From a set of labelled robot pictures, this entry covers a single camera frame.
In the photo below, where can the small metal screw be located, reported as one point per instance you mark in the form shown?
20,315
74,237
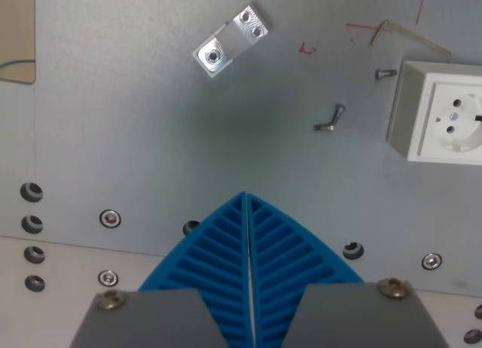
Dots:
324,127
386,74
338,114

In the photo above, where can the wooden board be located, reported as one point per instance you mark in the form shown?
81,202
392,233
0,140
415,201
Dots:
17,28

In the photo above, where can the metal allen key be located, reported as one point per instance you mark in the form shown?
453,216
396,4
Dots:
410,33

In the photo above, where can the white electrical socket box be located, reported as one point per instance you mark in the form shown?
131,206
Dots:
452,114

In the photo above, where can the aluminium bracket with holes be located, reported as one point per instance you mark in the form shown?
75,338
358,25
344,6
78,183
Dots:
233,39

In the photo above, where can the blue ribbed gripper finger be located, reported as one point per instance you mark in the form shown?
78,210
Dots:
211,257
286,257

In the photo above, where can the hex bolt in plate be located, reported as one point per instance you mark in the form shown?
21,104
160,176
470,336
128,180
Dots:
110,219
108,278
432,261

